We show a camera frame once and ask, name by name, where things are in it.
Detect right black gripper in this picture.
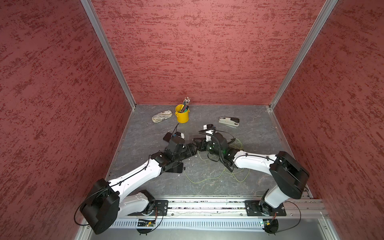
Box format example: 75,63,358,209
192,137,223,158

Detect pink-edged smartphone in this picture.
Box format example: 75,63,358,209
166,162,184,174

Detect green wired earphones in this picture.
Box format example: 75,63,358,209
183,149,251,184
228,139,244,151

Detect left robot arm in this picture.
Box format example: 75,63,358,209
76,136,198,235

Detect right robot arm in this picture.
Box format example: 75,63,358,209
193,132,310,216

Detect yellow pen cup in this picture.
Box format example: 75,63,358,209
175,104,190,124

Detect white black stapler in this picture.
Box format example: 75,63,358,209
219,117,240,127

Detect pens in cup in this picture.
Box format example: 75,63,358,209
180,97,191,113

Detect patterned pencil pouch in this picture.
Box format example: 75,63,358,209
152,110,173,123

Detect left circuit board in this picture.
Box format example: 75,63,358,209
137,219,157,228

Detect circuit board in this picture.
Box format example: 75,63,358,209
263,220,272,229
137,219,157,228

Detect right circuit board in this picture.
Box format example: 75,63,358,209
263,220,272,229

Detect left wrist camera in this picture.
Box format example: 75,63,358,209
171,132,185,139

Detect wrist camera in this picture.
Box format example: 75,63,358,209
199,124,216,142
171,132,185,139

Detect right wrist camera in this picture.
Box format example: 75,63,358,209
199,124,216,142

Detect aluminium front rail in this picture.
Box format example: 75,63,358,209
85,197,329,218

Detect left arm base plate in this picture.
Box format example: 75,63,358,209
129,200,169,217

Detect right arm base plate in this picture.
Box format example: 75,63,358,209
245,201,287,217

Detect white vented cable duct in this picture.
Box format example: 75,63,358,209
110,218,265,232

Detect left aluminium corner post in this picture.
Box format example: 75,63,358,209
81,0,137,110

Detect aluminium corner post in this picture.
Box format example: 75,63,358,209
81,0,137,110
269,0,338,112

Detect right aluminium corner post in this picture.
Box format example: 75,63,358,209
269,0,338,112

